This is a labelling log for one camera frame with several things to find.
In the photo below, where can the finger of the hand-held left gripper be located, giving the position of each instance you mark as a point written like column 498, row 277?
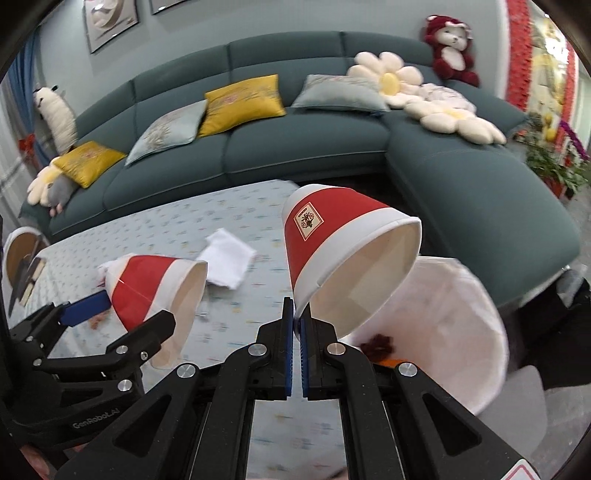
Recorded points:
column 147, row 332
column 85, row 310

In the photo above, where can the large yellow embroidered cushion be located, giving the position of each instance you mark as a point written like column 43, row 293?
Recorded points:
column 244, row 104

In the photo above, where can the floral tablecloth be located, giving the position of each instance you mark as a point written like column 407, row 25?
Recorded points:
column 161, row 221

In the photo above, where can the pale blue embroidered cushion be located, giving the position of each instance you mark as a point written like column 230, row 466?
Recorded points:
column 166, row 131

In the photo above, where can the red plush bear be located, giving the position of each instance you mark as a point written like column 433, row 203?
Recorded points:
column 450, row 50

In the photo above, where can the small yellow embroidered cushion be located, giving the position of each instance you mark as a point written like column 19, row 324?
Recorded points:
column 87, row 161

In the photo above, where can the cream flower pillow pale centre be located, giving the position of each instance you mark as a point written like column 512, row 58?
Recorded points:
column 461, row 122

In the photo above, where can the red white labelled paper cup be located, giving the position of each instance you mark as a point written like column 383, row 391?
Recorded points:
column 323, row 258

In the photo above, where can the purple orchid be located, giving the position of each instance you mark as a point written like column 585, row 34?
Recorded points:
column 577, row 138

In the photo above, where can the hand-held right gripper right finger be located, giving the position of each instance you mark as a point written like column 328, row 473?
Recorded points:
column 302, row 360

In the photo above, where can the green potted plant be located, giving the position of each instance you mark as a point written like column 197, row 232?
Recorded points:
column 549, row 166

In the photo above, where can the small cream flower plush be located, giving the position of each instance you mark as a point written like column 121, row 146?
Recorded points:
column 39, row 187

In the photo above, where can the grey plush toy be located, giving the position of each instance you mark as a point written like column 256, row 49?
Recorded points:
column 62, row 194

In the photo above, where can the dark cloth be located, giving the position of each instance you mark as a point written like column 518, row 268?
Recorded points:
column 570, row 332

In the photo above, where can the small framed wall picture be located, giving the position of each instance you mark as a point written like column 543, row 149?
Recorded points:
column 171, row 4

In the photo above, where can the white tissue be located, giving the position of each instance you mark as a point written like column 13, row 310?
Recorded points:
column 226, row 258

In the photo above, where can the large framed wall picture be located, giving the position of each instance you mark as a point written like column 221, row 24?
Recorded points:
column 111, row 23

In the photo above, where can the white sheep plush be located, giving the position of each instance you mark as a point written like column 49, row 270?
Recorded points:
column 57, row 120

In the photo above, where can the cream flower pillow yellow centre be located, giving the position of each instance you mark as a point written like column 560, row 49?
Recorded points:
column 390, row 81

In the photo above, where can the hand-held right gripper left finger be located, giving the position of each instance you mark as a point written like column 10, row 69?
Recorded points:
column 288, row 350

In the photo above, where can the dark red scrap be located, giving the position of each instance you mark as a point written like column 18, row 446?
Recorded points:
column 378, row 345

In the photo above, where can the blue curtain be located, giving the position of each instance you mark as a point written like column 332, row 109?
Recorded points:
column 18, row 101

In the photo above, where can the white lined waste bin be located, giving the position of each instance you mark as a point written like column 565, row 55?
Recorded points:
column 452, row 332

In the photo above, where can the grey green cushion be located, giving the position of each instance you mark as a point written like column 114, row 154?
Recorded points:
column 337, row 92

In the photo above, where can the red flower wall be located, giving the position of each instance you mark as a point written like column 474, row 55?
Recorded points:
column 517, row 46

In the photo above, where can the pink white quilted pillow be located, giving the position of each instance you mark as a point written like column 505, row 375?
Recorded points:
column 441, row 94

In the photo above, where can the dark teal corner sofa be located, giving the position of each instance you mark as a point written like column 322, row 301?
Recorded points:
column 323, row 152

